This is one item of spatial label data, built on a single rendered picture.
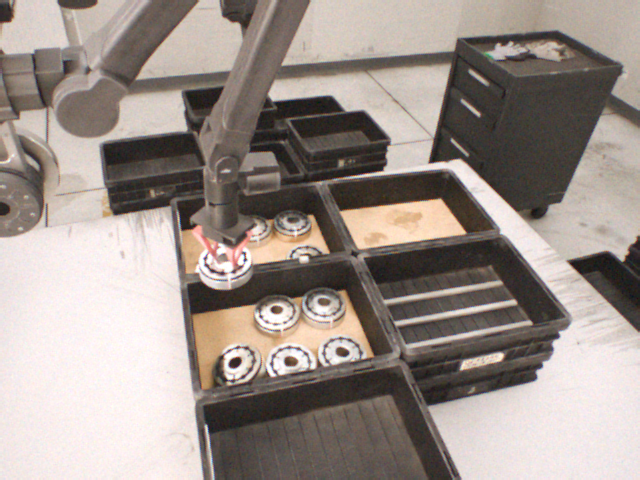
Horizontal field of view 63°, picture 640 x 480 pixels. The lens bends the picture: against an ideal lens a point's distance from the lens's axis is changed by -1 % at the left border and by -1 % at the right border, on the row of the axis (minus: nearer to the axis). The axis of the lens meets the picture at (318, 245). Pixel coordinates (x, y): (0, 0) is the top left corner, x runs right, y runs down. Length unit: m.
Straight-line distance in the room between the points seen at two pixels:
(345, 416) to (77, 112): 0.72
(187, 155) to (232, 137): 1.59
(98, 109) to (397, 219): 0.98
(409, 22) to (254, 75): 3.88
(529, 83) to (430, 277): 1.31
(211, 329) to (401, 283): 0.47
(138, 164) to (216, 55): 1.90
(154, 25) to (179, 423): 0.83
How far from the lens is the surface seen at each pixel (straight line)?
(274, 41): 0.75
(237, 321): 1.21
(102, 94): 0.72
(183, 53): 4.07
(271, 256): 1.36
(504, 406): 1.34
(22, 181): 1.09
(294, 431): 1.06
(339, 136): 2.56
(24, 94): 0.74
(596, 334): 1.60
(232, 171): 0.86
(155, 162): 2.38
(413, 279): 1.35
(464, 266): 1.40
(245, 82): 0.78
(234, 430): 1.06
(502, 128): 2.51
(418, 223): 1.52
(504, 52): 2.69
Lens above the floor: 1.75
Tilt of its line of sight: 41 degrees down
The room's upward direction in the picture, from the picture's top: 5 degrees clockwise
